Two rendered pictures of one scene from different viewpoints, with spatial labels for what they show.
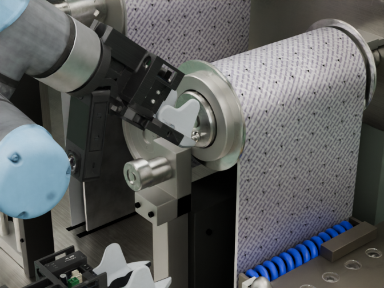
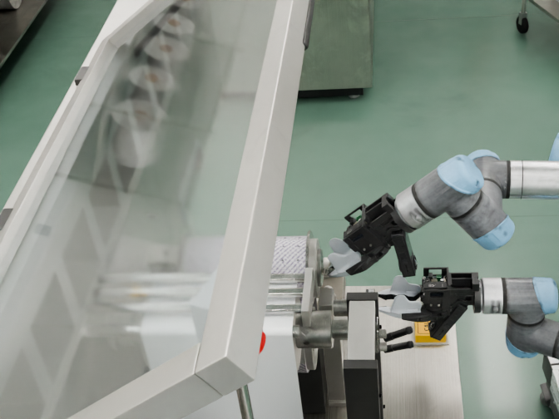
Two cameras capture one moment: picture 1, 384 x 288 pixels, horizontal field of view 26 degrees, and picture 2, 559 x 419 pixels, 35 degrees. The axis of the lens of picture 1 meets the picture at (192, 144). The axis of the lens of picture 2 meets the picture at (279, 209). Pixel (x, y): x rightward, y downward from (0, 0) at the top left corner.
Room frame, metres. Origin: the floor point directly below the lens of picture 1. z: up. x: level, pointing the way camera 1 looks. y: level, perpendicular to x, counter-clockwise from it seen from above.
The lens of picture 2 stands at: (1.84, 0.93, 2.40)
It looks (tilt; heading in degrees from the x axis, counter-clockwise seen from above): 38 degrees down; 229
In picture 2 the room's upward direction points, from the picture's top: 7 degrees counter-clockwise
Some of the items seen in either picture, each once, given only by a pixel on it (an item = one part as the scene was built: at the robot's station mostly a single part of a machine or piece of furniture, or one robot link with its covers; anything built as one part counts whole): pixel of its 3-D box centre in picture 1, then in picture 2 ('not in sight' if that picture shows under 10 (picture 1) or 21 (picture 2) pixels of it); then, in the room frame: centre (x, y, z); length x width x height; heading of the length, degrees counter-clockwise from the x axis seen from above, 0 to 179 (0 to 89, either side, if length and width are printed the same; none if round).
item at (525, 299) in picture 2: not in sight; (528, 296); (0.64, 0.28, 1.11); 0.11 x 0.08 x 0.09; 129
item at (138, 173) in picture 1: (138, 174); not in sight; (0.94, 0.07, 1.18); 0.04 x 0.02 x 0.04; 39
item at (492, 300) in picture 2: not in sight; (489, 297); (0.69, 0.22, 1.11); 0.08 x 0.05 x 0.08; 39
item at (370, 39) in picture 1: (358, 39); not in sight; (1.15, -0.24, 1.28); 0.06 x 0.05 x 0.02; 129
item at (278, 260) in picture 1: (303, 255); not in sight; (0.97, -0.16, 1.03); 0.21 x 0.04 x 0.03; 129
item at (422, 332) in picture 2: not in sight; (429, 328); (0.69, 0.07, 0.91); 0.07 x 0.07 x 0.02; 39
